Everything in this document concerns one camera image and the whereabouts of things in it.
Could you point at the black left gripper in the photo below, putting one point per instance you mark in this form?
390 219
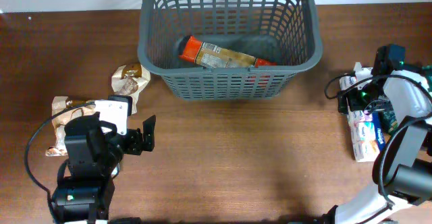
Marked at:
133 142

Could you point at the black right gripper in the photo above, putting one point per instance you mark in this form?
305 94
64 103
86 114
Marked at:
353 100

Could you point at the green white snack bag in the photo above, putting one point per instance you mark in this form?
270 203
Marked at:
405 100

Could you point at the orange tan cracker package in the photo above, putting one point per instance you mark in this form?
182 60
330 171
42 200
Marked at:
209 55

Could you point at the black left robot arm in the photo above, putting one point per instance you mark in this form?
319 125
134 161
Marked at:
84 182

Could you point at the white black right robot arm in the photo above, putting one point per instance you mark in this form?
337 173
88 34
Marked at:
400 180

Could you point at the crumpled brown wrapper right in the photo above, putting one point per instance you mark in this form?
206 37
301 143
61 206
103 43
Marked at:
130 80

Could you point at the crumpled brown wrapper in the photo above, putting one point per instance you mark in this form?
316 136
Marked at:
130 80
59 104

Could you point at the crumpled brown wrapper left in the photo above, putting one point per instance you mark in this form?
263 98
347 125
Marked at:
59 104

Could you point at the grey plastic basket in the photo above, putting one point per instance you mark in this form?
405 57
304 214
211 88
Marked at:
283 32

